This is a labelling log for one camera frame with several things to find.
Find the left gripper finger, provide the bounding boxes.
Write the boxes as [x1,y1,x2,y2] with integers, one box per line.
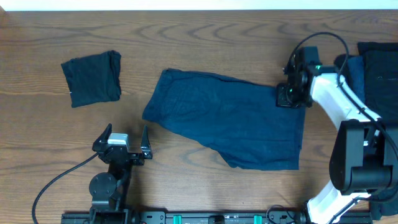
[141,125,153,159]
[93,123,112,146]

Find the dark blue shorts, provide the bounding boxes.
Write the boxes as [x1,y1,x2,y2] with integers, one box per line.
[142,68,305,170]

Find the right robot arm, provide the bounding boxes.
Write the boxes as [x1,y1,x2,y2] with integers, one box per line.
[276,47,397,223]

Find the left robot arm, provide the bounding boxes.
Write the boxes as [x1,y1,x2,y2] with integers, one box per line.
[88,124,153,224]

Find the folded black cloth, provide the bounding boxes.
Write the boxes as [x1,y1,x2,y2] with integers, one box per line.
[61,50,121,108]

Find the blue garment in pile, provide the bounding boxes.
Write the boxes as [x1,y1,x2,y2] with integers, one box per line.
[348,56,366,103]

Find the black garment in pile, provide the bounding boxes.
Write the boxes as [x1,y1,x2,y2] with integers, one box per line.
[358,42,397,121]

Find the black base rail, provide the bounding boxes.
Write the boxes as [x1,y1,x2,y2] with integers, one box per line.
[61,210,309,224]

